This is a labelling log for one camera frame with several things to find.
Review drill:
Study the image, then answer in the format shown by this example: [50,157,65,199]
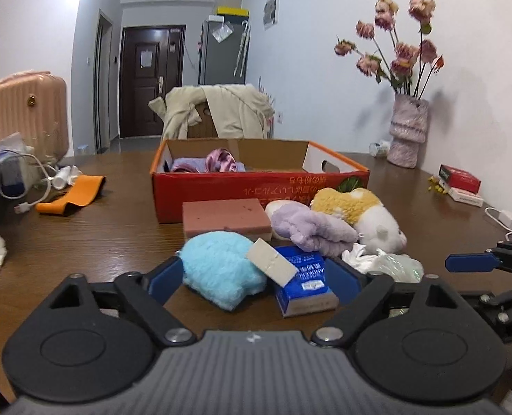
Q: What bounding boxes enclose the grey refrigerator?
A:
[198,14,250,86]

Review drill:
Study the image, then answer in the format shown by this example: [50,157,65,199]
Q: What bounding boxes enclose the pink textured vase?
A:
[386,94,430,168]

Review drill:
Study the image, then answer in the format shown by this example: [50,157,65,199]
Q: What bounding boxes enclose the orange elastic band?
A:
[35,175,106,216]

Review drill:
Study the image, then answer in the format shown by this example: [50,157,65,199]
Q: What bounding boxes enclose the small white bottle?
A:
[368,139,392,158]

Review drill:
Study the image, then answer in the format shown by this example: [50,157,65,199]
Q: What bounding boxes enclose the yellow and white plush toy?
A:
[310,187,408,255]

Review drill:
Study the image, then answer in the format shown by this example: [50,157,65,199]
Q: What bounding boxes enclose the blue and white tissue pack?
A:
[0,132,45,197]

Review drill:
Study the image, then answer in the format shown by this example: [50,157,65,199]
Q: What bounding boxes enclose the beige jacket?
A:
[148,84,277,141]

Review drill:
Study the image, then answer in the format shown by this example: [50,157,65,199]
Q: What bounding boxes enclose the purple plush cloth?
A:
[271,205,360,257]

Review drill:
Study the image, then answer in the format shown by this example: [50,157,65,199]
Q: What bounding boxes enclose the dried pink roses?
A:
[334,0,445,100]

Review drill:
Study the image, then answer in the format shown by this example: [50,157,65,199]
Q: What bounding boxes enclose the pink sponge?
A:
[182,199,274,243]

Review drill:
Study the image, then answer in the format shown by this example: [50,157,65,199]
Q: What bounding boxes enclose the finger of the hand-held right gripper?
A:
[445,242,512,277]
[459,281,512,342]

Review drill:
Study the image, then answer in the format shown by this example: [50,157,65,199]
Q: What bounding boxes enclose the white charger with cable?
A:
[484,206,512,240]

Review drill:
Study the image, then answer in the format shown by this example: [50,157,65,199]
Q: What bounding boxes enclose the white power cable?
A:
[0,149,55,214]

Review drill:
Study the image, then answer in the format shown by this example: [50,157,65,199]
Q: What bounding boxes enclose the white plastic bottle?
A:
[51,165,84,190]

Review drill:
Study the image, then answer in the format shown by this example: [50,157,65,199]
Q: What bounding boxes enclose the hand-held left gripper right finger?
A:
[310,258,460,349]

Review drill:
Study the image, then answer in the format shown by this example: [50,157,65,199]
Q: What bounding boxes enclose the blue tissue packet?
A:
[273,246,340,318]

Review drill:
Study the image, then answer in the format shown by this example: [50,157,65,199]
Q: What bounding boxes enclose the red cigarette pack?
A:
[438,164,482,194]

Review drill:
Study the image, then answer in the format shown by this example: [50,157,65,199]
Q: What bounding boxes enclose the light blue plush toy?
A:
[176,231,269,312]

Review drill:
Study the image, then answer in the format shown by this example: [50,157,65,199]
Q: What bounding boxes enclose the purple satin scrunchie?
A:
[205,148,246,173]

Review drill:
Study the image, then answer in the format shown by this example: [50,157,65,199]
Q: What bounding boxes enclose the white cigarette pack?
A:
[442,184,485,207]

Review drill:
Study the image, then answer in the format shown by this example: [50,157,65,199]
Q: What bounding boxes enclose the clear folded umbrella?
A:
[234,20,250,77]

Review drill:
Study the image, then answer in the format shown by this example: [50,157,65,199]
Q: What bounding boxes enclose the cream round soft ball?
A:
[265,200,288,239]

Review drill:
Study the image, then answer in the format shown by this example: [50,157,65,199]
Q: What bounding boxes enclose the lavender knit cloth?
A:
[170,157,209,173]

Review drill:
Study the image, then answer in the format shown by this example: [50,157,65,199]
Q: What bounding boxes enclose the wall poster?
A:
[262,0,280,31]

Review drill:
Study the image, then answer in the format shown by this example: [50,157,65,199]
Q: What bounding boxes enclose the wooden chair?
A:
[187,101,274,140]

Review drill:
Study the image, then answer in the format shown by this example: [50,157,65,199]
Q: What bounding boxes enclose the beige foam block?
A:
[246,238,300,288]

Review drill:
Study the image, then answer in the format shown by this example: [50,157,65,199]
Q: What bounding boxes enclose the clear bag on refrigerator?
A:
[211,23,233,44]

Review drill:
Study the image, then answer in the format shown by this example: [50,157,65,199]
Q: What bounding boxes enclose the dark brown door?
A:
[120,26,185,139]

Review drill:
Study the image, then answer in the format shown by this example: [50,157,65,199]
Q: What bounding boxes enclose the red cardboard box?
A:
[149,138,371,224]

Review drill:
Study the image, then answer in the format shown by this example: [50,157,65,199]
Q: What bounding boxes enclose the pink suitcase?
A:
[0,70,69,165]

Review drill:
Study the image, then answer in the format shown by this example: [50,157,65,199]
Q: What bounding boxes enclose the clear plastic bag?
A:
[368,251,425,284]

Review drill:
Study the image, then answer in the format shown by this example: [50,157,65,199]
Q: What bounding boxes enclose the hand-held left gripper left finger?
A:
[48,256,198,349]

